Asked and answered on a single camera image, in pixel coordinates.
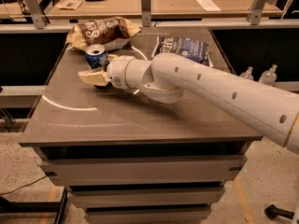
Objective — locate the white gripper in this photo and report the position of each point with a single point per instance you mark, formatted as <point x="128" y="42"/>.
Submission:
<point x="116" y="71"/>

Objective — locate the blue pepsi can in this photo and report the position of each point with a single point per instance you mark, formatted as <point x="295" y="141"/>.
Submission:
<point x="96" y="56"/>

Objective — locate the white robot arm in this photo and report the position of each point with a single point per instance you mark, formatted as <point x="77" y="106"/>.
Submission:
<point x="272" y="112"/>

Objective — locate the brown chip bag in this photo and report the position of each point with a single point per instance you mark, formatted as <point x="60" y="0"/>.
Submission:
<point x="113" y="33"/>

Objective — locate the blue chip bag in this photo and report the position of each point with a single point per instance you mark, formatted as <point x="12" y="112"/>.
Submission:
<point x="192" y="49"/>

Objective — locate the wooden back desk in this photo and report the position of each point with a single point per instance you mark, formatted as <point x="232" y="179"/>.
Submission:
<point x="159" y="9"/>

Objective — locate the small paper card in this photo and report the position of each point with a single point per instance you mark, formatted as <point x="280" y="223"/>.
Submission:
<point x="69" y="4"/>

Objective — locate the grey drawer cabinet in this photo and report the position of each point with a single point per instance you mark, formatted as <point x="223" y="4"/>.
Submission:
<point x="126" y="159"/>

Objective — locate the white paper sheet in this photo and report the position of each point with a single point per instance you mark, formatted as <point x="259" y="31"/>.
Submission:
<point x="208" y="5"/>

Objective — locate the clear bottle left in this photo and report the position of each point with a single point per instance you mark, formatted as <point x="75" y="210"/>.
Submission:
<point x="248" y="73"/>

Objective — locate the clear bottle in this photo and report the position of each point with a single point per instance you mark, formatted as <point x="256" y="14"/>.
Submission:
<point x="248" y="73"/>
<point x="269" y="77"/>

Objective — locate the clear bottle right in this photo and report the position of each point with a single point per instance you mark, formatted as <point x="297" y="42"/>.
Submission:
<point x="269" y="77"/>

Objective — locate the black chair base leg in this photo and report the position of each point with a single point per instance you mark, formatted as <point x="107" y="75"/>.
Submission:
<point x="272" y="211"/>

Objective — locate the grey metal bracket left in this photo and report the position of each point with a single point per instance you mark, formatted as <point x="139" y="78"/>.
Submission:
<point x="36" y="14"/>

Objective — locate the grey metal bracket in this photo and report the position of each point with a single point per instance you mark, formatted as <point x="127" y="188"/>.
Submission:
<point x="255" y="12"/>
<point x="36" y="14"/>
<point x="146" y="13"/>

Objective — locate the grey metal bracket centre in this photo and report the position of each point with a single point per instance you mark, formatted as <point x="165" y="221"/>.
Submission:
<point x="146" y="13"/>

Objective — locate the grey metal bracket right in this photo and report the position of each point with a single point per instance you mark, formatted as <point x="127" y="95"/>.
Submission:
<point x="255" y="12"/>

